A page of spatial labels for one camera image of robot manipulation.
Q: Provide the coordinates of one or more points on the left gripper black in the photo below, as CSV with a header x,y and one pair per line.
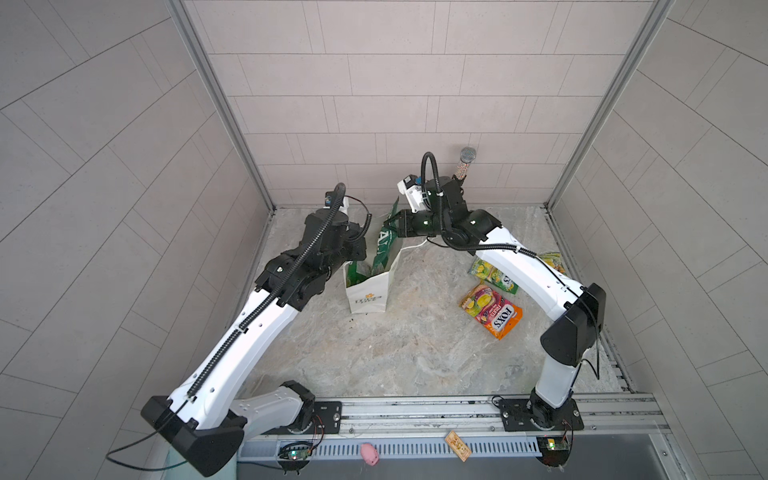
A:
x,y
354,235

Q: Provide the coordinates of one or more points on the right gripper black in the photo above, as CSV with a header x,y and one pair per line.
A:
x,y
407,223

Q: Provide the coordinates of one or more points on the white paper bag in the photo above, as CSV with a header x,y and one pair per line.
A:
x,y
372,295

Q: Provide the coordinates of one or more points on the green Fox's spring tea bag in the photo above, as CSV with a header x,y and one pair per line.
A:
x,y
488,273

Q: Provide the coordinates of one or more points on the orange Fox's fruits bag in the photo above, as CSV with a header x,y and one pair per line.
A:
x,y
490,309

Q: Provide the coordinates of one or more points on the yellow green candy bag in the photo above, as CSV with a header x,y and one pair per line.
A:
x,y
554,260

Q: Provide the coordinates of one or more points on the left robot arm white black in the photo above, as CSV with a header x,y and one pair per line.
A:
x,y
202,419

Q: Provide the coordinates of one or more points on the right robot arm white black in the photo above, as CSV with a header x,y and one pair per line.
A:
x,y
576,311

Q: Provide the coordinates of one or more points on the sparkly silver microphone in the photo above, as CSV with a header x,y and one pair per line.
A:
x,y
467,156

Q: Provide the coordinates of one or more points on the left circuit board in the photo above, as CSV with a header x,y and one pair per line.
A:
x,y
295,456

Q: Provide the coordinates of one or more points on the circuit board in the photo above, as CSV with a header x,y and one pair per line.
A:
x,y
295,456
555,451

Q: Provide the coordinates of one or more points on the small wooden tag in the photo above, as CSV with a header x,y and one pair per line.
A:
x,y
458,446

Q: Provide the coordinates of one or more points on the right circuit board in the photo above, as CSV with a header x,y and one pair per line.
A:
x,y
555,451

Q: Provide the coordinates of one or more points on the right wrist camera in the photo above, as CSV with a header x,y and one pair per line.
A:
x,y
412,188

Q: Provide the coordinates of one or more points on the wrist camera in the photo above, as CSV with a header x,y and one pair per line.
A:
x,y
412,188
332,197

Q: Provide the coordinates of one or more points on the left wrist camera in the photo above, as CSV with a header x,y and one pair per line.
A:
x,y
332,197

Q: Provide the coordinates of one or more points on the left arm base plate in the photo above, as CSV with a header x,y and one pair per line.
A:
x,y
318,417

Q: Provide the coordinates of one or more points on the aluminium front rail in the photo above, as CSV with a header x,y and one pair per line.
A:
x,y
357,418

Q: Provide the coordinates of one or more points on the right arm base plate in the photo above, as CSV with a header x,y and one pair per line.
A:
x,y
534,414

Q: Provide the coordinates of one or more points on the pink pig toy on rail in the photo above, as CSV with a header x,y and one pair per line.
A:
x,y
369,454

